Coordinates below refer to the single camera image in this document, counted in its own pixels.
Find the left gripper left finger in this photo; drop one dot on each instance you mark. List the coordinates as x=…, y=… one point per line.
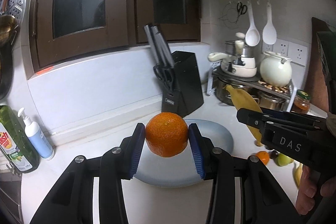
x=70, y=200

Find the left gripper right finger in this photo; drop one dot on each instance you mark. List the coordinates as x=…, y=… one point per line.
x=262, y=199

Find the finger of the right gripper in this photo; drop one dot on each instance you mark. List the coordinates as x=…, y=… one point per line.
x=267, y=120
x=293, y=117

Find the large yellow banana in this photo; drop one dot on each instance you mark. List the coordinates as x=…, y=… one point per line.
x=241, y=99

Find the small yellow banana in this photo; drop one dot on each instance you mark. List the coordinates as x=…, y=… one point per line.
x=298, y=168

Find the green apple with stem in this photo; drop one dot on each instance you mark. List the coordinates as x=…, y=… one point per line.
x=283, y=160

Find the orange mandarin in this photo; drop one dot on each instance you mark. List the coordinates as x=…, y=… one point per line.
x=167, y=134
x=263, y=156

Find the black kitchen scissors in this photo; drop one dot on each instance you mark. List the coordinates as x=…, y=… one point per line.
x=165, y=75

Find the right hand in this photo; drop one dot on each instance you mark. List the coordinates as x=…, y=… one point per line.
x=307, y=190

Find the glass jar red sauce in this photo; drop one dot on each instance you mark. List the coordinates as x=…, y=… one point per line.
x=301, y=103

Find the small stainless steel pot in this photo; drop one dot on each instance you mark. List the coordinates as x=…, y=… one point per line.
x=269, y=101

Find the white metal pot rack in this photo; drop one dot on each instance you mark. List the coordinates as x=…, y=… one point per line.
x=217, y=80

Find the wooden bead trivet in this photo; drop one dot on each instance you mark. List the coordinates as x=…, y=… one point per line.
x=282, y=90

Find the brown wooden cutting board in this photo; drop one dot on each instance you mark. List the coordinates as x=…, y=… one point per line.
x=315, y=83

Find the cream ceramic pot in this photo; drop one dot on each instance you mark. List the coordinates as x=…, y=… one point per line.
x=275, y=69

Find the black knife block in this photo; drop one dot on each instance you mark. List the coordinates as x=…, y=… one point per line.
x=187, y=95

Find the white blue pump bottle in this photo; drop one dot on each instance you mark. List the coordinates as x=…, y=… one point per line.
x=36, y=136

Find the white ladle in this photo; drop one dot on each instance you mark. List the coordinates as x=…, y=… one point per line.
x=252, y=36

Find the green dish soap bottle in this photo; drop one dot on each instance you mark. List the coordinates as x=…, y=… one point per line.
x=15, y=143

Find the white rice spoon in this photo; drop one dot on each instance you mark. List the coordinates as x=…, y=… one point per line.
x=269, y=33

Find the light blue oval plate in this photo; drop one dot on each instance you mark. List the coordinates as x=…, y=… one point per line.
x=179, y=170

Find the hanging black scissors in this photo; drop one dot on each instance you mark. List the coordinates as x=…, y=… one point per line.
x=241, y=10

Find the black frying pan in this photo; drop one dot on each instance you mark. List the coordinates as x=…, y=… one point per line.
x=6, y=68

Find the small brass ladle pot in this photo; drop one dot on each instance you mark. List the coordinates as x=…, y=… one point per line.
x=9, y=26

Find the brown framed window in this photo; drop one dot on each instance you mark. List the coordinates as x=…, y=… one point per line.
x=66, y=30

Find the round steel steamer tray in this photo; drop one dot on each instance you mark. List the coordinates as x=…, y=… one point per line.
x=15, y=8

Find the cream saucepan with handle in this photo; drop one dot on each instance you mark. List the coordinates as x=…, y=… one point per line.
x=239, y=66

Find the white wall socket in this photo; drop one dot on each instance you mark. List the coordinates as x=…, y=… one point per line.
x=296, y=52

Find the steel milk pot cream handle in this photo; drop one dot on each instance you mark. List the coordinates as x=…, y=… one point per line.
x=238, y=46

